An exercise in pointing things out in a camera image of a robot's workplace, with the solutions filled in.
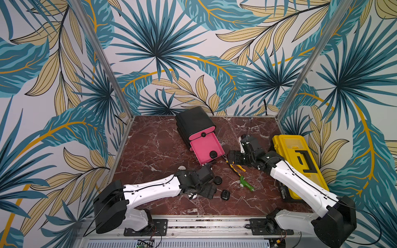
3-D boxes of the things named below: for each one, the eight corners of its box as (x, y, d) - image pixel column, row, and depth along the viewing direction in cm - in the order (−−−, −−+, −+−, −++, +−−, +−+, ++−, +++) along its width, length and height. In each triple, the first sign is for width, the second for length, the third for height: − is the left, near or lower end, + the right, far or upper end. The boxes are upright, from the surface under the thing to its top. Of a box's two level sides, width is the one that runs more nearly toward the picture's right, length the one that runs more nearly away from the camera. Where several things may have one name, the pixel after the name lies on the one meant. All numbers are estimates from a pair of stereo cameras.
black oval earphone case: (221, 200, 84) (221, 199, 82) (220, 190, 87) (220, 189, 85) (229, 200, 84) (230, 199, 82) (228, 190, 87) (229, 189, 85)
